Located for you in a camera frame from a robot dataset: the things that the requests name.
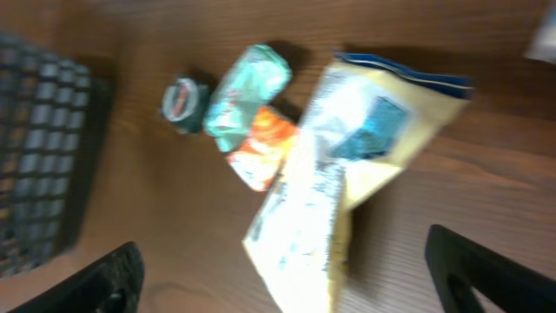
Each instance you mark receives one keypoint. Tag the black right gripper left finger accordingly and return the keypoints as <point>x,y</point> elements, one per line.
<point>111,284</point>

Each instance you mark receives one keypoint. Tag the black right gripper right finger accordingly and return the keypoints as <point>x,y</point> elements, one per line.
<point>459,265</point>

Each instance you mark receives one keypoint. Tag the white barcode scanner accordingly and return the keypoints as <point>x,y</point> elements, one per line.
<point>542,47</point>

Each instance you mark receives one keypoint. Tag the grey plastic mesh basket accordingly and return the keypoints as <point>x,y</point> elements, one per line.
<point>54,116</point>

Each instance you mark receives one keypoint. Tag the orange white tissue pack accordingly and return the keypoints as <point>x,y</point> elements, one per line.
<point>261,155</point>

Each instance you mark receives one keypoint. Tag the white blue snack bag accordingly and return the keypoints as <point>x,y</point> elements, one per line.
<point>367,120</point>

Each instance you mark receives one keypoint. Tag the teal snack packet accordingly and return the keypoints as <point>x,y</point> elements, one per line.
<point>254,80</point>

